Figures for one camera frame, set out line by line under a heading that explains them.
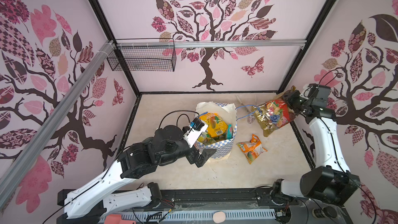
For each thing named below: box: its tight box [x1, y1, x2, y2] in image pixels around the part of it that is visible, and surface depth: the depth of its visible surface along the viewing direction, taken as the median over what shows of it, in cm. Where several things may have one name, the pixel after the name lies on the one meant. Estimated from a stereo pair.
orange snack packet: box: [236, 133, 268, 165], surface depth 87 cm
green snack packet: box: [196, 131, 227, 145], surface depth 87 cm
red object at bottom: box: [104, 214, 136, 224], surface depth 68 cm
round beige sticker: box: [212, 211, 226, 224], surface depth 70 cm
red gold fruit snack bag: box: [251, 91, 298, 137], surface depth 78 cm
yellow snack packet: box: [199, 113, 229, 138], surface depth 92 cm
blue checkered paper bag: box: [194, 101, 237, 162], surface depth 84 cm
